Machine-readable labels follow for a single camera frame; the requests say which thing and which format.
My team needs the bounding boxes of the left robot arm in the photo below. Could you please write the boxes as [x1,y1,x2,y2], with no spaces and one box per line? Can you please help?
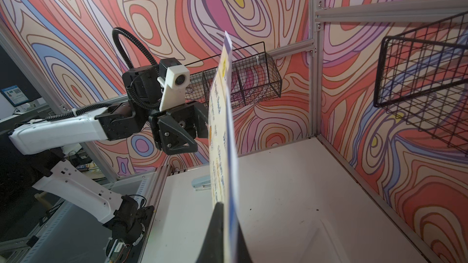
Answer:
[9,28,208,245]

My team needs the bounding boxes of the small grey-blue eraser block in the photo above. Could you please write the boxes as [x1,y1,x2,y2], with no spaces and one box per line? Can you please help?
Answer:
[191,175,212,191]

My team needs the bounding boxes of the black wire basket wall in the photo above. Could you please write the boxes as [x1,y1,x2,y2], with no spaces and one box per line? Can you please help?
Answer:
[373,12,468,154]
[186,41,282,109]

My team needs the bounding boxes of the black wire basket back wall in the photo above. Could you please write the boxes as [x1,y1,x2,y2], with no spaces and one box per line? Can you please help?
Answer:
[373,12,468,154]

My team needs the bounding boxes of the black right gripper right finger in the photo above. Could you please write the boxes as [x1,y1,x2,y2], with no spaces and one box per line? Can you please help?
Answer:
[235,224,252,263]

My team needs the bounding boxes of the Dim Sum Inn menu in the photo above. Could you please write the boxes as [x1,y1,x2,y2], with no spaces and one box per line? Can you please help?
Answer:
[208,32,239,263]

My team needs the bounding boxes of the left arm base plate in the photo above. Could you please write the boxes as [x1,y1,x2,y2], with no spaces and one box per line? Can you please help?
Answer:
[103,206,154,263]

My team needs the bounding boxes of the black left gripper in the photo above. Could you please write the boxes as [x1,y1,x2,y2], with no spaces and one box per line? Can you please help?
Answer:
[148,101,208,155]

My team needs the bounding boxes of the white board front panel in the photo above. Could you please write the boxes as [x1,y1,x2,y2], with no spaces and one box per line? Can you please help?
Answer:
[296,219,350,263]

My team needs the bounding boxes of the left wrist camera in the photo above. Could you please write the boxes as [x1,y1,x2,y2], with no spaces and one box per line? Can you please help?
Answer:
[157,58,190,112]

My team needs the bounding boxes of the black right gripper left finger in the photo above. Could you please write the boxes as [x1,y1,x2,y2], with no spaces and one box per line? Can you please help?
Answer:
[196,202,224,263]

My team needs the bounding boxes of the computer monitor outside cell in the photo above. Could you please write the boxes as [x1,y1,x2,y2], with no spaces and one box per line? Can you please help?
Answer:
[1,85,30,107]

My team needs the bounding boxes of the black wire basket left wall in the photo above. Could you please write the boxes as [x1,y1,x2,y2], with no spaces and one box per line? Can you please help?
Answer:
[186,41,282,109]

